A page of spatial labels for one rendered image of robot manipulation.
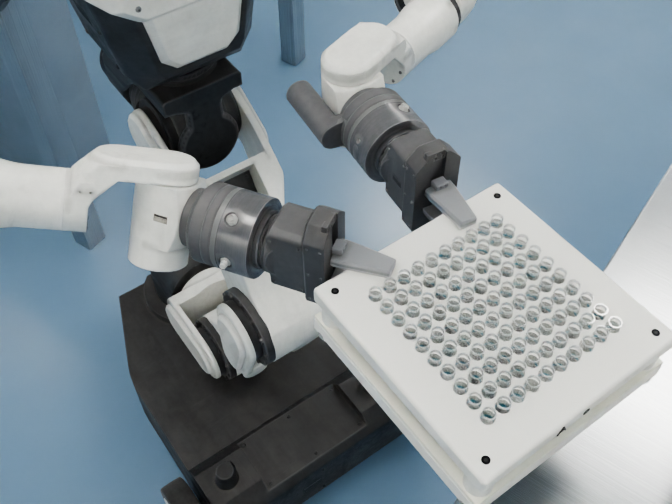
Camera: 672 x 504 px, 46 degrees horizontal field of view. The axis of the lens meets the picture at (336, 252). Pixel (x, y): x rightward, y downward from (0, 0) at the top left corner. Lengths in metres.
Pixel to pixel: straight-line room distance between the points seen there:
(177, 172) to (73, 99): 1.48
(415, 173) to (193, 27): 0.40
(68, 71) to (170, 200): 1.45
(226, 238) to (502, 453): 0.33
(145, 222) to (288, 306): 0.48
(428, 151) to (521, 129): 1.76
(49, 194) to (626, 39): 2.47
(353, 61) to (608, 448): 0.52
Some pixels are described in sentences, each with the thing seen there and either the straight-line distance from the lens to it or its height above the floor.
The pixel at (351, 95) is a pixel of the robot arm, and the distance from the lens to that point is 0.94.
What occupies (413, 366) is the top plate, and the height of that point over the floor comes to 1.06.
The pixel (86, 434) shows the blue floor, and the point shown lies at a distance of 1.96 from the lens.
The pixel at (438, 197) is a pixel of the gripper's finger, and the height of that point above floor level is 1.07.
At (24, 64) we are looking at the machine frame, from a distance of 1.86.
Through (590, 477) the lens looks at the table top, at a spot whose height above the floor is 0.88.
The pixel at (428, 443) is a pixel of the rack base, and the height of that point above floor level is 1.02.
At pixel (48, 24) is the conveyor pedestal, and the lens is 2.16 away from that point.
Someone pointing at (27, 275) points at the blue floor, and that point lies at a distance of 2.27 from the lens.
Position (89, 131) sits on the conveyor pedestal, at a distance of 2.38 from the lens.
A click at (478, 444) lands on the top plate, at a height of 1.06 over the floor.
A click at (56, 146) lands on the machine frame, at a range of 2.01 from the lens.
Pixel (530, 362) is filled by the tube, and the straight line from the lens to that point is 0.73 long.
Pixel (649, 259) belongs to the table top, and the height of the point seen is 0.88.
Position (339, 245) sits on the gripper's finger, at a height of 1.08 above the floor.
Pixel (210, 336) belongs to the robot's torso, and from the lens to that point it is 1.61.
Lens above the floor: 1.68
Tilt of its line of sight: 51 degrees down
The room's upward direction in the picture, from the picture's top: straight up
